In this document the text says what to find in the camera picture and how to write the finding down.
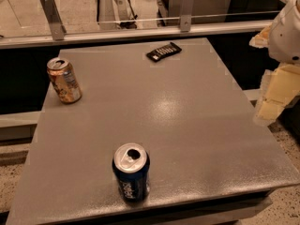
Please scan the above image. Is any grey metal bracket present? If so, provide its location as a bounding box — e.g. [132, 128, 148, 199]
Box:
[180, 0, 194, 32]
[39, 0, 67, 40]

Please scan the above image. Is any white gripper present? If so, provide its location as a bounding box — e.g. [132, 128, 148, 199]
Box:
[249, 0, 300, 126]

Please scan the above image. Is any orange soda can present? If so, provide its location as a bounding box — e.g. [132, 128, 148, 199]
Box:
[47, 57, 82, 104]

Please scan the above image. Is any black snack wrapper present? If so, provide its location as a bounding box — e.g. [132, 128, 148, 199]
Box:
[146, 42, 182, 62]

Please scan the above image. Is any blue pepsi can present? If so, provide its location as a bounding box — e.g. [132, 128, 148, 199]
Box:
[112, 143, 150, 203]

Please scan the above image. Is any grey metal rail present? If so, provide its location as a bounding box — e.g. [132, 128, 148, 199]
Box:
[0, 20, 272, 49]

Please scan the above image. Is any right grey metal bracket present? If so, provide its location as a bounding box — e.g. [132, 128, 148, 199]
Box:
[180, 0, 194, 32]

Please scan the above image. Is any left grey metal bracket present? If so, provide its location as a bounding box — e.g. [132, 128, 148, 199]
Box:
[39, 0, 67, 40]

